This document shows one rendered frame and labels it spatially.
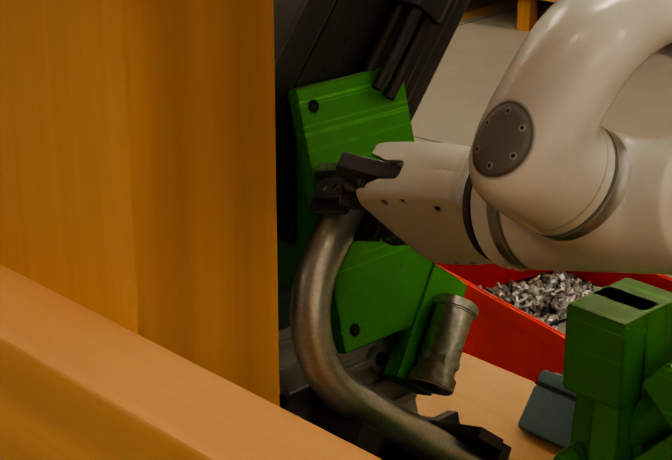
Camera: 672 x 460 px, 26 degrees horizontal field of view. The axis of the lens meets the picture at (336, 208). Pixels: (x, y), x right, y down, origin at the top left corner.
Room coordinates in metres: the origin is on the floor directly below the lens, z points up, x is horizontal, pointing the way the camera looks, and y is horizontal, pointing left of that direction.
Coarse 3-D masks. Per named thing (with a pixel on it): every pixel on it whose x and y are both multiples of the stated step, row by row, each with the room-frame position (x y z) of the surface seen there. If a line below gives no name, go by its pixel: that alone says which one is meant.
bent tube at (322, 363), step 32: (320, 224) 1.02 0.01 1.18; (352, 224) 1.02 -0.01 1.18; (320, 256) 1.00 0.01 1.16; (320, 288) 0.98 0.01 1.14; (320, 320) 0.98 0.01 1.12; (320, 352) 0.97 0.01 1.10; (320, 384) 0.97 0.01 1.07; (352, 384) 0.98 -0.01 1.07; (352, 416) 0.98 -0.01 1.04; (384, 416) 0.99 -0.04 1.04; (416, 416) 1.02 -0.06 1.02; (416, 448) 1.01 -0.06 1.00; (448, 448) 1.02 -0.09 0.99
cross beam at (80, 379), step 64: (0, 320) 0.64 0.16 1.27; (64, 320) 0.64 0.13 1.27; (0, 384) 0.62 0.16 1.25; (64, 384) 0.58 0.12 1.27; (128, 384) 0.57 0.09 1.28; (192, 384) 0.57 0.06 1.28; (0, 448) 0.63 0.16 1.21; (64, 448) 0.58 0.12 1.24; (128, 448) 0.55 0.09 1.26; (192, 448) 0.52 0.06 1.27; (256, 448) 0.51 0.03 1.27; (320, 448) 0.51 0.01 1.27
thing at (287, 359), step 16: (288, 336) 1.02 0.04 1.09; (288, 352) 1.02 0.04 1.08; (352, 352) 1.06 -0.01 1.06; (368, 352) 1.06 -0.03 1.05; (384, 352) 1.07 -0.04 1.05; (288, 368) 1.00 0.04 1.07; (352, 368) 1.04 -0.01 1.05; (368, 368) 1.06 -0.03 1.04; (384, 368) 1.07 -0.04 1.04; (288, 384) 1.01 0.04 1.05; (304, 384) 1.02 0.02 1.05; (368, 384) 1.06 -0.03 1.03; (384, 384) 1.06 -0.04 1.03; (288, 400) 1.00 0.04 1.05; (304, 400) 1.01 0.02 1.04; (400, 400) 1.07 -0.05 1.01; (304, 416) 1.00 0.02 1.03
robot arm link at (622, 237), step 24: (624, 144) 0.83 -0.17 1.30; (648, 144) 0.83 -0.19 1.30; (624, 168) 0.82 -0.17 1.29; (648, 168) 0.81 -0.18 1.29; (624, 192) 0.81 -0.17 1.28; (648, 192) 0.80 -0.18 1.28; (504, 216) 0.87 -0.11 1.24; (600, 216) 0.81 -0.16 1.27; (624, 216) 0.81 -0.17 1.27; (648, 216) 0.80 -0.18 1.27; (528, 240) 0.86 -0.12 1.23; (552, 240) 0.83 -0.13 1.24; (576, 240) 0.82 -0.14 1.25; (600, 240) 0.81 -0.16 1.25; (624, 240) 0.81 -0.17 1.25; (648, 240) 0.80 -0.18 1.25; (528, 264) 0.88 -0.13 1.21; (552, 264) 0.86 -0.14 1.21; (576, 264) 0.85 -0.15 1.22; (600, 264) 0.83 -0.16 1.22; (624, 264) 0.82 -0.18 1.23; (648, 264) 0.81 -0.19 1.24
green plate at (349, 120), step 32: (288, 96) 1.07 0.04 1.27; (320, 96) 1.08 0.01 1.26; (352, 96) 1.10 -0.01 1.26; (320, 128) 1.07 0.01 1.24; (352, 128) 1.09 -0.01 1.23; (384, 128) 1.11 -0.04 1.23; (320, 160) 1.06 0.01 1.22; (288, 256) 1.09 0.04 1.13; (352, 256) 1.06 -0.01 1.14; (384, 256) 1.08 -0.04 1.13; (416, 256) 1.10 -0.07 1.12; (352, 288) 1.05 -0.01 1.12; (384, 288) 1.07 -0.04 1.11; (416, 288) 1.09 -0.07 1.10; (352, 320) 1.04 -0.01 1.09; (384, 320) 1.06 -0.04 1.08
